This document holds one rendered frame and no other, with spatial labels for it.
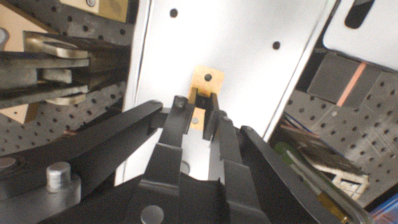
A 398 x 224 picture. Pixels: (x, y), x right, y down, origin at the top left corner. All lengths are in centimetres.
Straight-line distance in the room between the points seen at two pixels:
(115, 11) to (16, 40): 54
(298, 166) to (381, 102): 56
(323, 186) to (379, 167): 69
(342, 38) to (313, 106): 40
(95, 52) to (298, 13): 24
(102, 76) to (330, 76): 31
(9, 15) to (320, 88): 75
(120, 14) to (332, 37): 25
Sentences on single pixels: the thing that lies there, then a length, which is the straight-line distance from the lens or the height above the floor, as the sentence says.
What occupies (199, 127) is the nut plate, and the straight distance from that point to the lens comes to 23.
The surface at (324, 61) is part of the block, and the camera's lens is 29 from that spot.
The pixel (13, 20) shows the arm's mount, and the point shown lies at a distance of 72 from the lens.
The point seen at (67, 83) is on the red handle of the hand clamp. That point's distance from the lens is 21.
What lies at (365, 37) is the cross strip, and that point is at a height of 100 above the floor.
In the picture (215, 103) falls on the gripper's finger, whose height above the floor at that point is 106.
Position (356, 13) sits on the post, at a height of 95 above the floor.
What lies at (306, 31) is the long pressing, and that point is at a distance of 25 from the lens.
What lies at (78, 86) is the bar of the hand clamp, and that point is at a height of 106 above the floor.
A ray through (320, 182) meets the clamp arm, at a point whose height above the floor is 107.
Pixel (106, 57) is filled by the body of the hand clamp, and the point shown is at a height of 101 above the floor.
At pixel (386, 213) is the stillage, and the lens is 221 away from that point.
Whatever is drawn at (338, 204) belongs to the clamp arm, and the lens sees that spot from 24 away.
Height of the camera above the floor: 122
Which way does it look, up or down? 70 degrees down
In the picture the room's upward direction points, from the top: 173 degrees counter-clockwise
